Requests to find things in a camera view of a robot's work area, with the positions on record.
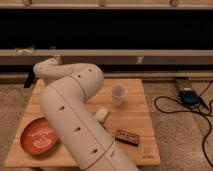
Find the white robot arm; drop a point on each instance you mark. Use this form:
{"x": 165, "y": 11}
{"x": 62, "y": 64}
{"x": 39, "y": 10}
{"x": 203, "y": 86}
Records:
{"x": 63, "y": 102}

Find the orange ceramic bowl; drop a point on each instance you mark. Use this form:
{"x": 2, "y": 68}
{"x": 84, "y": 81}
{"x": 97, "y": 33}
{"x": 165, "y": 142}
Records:
{"x": 38, "y": 137}

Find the brown rectangular tin box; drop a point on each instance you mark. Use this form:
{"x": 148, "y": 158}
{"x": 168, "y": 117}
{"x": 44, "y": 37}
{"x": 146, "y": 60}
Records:
{"x": 127, "y": 137}

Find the blue power adapter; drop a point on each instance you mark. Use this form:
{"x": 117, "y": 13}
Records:
{"x": 189, "y": 98}

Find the long beige bench rail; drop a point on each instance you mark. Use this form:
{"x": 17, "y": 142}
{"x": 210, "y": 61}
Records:
{"x": 29, "y": 56}

